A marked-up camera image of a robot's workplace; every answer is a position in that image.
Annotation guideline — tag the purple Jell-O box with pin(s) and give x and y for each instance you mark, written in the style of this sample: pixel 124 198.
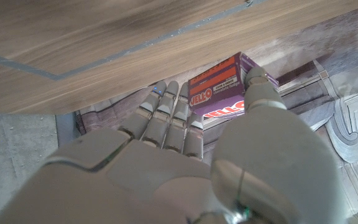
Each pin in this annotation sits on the purple Jell-O box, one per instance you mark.
pixel 216 87

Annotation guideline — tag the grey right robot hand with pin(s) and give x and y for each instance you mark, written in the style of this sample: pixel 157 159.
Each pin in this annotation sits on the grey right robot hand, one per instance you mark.
pixel 120 186

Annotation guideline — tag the printed sofa room backdrop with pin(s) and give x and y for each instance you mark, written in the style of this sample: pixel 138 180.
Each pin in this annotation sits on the printed sofa room backdrop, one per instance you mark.
pixel 322 46

